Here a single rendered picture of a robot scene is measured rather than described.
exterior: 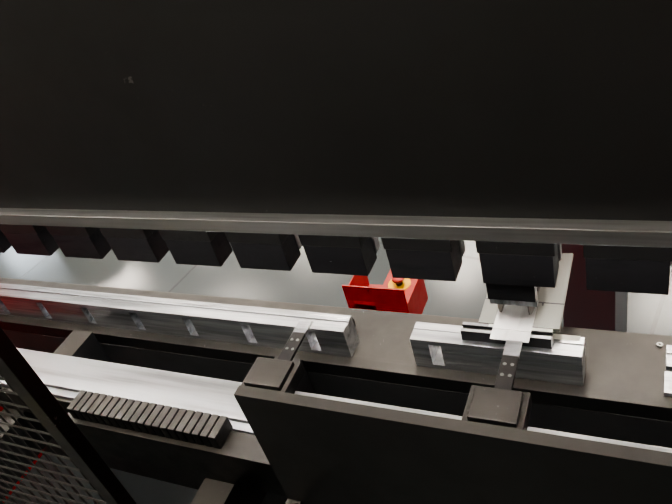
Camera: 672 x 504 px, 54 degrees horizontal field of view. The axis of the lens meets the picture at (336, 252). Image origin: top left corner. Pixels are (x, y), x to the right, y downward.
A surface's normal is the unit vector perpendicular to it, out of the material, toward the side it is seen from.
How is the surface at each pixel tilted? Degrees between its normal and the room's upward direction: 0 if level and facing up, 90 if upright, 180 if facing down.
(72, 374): 0
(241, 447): 0
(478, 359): 90
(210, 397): 0
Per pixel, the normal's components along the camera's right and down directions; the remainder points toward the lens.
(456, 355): -0.36, 0.63
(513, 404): -0.25, -0.77
